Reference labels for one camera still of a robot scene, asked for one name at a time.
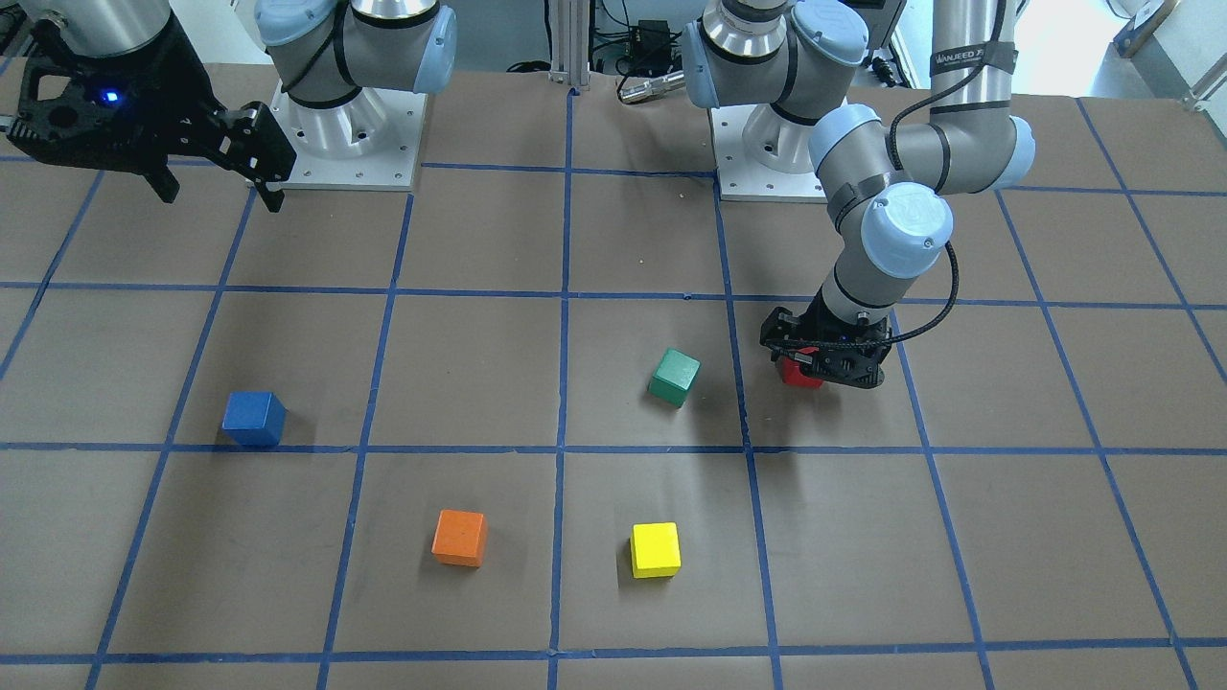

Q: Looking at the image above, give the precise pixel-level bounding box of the green wooden block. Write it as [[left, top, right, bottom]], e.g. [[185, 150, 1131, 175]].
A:
[[647, 347, 702, 409]]

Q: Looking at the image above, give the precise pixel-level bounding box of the black cable bundle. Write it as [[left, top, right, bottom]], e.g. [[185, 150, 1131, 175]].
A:
[[508, 0, 691, 79]]

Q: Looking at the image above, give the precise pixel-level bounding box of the yellow wooden block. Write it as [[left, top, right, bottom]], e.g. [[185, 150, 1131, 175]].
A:
[[628, 521, 681, 578]]

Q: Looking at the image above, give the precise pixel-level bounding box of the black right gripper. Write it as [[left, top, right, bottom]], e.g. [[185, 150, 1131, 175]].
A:
[[9, 18, 297, 212]]

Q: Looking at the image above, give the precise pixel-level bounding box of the brown paper table cover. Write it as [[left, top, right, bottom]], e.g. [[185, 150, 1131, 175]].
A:
[[1, 72, 1226, 689]]

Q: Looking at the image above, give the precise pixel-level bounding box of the aluminium frame post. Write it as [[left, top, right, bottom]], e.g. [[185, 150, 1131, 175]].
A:
[[544, 0, 591, 93]]

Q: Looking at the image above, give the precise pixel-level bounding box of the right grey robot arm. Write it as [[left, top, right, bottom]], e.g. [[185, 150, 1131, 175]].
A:
[[2, 1, 456, 212]]

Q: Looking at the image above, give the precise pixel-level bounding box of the orange wooden block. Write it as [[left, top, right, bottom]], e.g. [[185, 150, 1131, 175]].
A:
[[429, 508, 488, 568]]

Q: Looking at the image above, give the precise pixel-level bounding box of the blue wooden block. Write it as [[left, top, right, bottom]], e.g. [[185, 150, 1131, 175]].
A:
[[220, 390, 288, 449]]

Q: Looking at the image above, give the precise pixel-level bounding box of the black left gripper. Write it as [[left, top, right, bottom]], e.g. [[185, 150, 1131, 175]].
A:
[[761, 304, 892, 389]]

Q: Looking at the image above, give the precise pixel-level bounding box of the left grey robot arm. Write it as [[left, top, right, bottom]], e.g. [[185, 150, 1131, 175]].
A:
[[681, 1, 1037, 389]]

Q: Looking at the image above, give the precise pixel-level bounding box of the red wooden block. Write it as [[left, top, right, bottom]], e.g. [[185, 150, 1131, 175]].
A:
[[775, 356, 825, 389]]

